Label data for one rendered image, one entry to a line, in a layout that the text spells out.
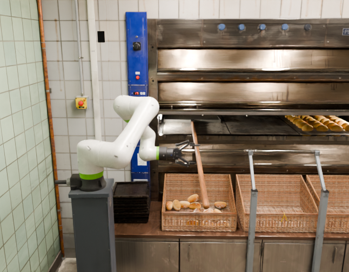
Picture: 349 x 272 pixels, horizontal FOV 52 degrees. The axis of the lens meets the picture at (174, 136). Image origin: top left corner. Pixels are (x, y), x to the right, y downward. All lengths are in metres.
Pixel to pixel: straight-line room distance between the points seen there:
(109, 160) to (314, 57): 1.90
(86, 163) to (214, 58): 1.46
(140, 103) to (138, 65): 0.86
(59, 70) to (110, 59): 0.43
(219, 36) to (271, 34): 0.40
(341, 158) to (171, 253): 1.60
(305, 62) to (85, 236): 2.05
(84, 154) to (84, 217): 0.33
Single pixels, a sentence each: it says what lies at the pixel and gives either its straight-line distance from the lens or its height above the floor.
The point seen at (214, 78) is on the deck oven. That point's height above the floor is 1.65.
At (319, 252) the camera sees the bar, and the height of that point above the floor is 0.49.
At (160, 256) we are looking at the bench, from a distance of 2.78.
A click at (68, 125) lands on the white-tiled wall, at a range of 3.08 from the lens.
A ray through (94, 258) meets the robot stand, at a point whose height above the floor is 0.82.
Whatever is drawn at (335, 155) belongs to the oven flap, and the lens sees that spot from 3.26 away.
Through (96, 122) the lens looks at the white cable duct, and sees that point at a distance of 2.99.
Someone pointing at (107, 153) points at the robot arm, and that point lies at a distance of 1.76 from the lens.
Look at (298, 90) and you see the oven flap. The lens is 3.03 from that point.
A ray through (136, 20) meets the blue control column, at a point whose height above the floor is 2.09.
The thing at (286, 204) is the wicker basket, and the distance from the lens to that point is 3.18.
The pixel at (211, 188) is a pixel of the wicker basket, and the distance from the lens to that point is 3.05.
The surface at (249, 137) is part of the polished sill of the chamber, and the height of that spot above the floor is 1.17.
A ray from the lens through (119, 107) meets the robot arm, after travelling 2.09.
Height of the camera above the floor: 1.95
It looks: 15 degrees down
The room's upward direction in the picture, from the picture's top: straight up
